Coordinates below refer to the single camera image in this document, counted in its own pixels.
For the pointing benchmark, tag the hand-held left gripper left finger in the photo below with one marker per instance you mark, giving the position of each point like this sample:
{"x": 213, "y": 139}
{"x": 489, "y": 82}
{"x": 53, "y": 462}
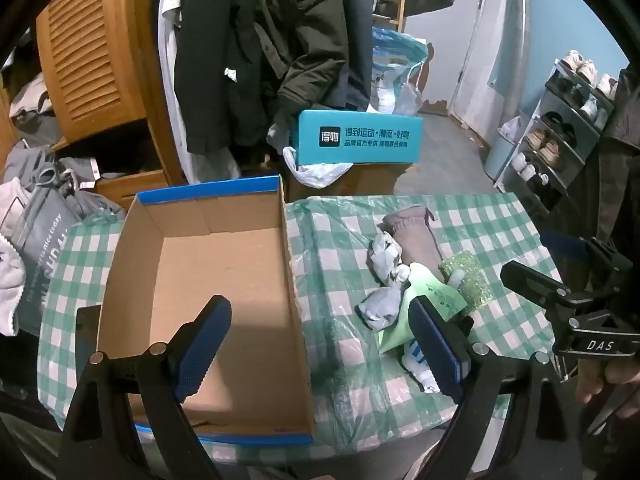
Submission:
{"x": 200, "y": 355}

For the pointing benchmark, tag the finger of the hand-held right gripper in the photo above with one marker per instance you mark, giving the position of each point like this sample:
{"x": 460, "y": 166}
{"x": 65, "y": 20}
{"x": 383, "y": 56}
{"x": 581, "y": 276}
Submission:
{"x": 530, "y": 282}
{"x": 565, "y": 246}

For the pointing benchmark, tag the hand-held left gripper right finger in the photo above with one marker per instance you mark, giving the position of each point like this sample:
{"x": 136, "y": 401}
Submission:
{"x": 436, "y": 352}

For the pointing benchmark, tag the blue-rimmed cardboard shoebox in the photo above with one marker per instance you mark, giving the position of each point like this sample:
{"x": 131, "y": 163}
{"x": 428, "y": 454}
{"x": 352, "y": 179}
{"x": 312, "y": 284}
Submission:
{"x": 225, "y": 270}

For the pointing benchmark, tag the white plastic bag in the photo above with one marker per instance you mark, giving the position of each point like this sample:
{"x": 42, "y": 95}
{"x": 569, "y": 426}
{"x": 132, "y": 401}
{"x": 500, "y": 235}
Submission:
{"x": 385, "y": 255}
{"x": 315, "y": 172}

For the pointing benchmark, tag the brown-grey sock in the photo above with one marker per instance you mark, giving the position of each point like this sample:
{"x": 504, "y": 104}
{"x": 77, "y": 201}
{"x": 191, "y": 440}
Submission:
{"x": 412, "y": 240}

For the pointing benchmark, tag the person's right hand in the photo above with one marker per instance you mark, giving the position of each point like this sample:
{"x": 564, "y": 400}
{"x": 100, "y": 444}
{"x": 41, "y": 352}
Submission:
{"x": 595, "y": 385}

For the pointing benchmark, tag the pale green spout pouch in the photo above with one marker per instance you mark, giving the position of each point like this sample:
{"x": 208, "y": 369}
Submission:
{"x": 425, "y": 286}

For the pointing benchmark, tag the green checkered plastic tablecloth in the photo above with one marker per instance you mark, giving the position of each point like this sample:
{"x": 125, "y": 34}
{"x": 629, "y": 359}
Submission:
{"x": 480, "y": 230}

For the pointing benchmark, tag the group of assorted shoes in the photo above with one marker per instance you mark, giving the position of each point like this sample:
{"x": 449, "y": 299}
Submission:
{"x": 550, "y": 147}

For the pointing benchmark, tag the light blue trash bin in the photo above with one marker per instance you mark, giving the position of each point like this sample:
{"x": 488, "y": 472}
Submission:
{"x": 497, "y": 160}

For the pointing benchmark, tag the white bin liner bag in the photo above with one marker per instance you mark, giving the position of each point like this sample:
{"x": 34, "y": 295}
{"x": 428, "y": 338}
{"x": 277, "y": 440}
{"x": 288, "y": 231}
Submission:
{"x": 511, "y": 127}

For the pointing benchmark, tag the grey shoe rack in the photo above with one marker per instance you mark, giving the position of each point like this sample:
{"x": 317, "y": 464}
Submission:
{"x": 547, "y": 110}

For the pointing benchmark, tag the wooden wardrobe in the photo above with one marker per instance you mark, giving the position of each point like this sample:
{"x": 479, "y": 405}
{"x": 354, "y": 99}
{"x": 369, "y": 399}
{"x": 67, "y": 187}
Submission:
{"x": 145, "y": 185}

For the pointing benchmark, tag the grey printed tote bag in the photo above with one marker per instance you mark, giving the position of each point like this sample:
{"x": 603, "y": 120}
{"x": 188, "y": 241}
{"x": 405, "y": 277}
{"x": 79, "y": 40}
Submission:
{"x": 45, "y": 255}

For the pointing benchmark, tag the white knit cloth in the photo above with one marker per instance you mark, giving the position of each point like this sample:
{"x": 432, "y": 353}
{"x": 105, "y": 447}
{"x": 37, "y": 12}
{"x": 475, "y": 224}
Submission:
{"x": 10, "y": 285}

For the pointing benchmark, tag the teal printed box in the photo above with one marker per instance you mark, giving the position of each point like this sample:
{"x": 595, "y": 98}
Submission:
{"x": 360, "y": 155}

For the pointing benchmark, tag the white door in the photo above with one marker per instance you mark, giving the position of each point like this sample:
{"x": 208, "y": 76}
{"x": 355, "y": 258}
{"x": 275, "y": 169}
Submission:
{"x": 492, "y": 35}

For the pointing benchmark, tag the grey hoodie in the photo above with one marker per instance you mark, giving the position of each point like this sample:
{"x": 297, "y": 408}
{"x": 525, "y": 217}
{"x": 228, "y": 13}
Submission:
{"x": 45, "y": 170}

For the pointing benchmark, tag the blue printed plastic bag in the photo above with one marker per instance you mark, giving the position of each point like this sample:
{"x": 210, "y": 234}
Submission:
{"x": 395, "y": 55}

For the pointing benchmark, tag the white crumpled tissue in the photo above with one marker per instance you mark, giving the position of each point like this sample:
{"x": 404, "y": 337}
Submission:
{"x": 230, "y": 73}

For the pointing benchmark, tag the dark navy hanging coat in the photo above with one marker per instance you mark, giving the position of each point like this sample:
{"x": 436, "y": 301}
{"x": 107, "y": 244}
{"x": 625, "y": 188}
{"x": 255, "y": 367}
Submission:
{"x": 350, "y": 35}

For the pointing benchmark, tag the folded grey clothes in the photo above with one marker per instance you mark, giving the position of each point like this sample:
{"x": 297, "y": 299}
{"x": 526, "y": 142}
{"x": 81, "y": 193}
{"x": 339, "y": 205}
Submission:
{"x": 30, "y": 97}

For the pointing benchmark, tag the black hanging coat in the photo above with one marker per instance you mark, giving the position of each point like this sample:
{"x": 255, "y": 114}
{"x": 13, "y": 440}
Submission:
{"x": 220, "y": 35}

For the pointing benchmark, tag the wooden louvered wardrobe door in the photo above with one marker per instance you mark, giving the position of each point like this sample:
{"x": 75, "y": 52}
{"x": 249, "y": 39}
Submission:
{"x": 95, "y": 50}

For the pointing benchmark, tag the olive green hanging jacket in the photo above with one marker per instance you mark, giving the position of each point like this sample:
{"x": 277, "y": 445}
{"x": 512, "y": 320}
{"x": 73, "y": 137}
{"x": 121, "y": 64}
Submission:
{"x": 310, "y": 20}

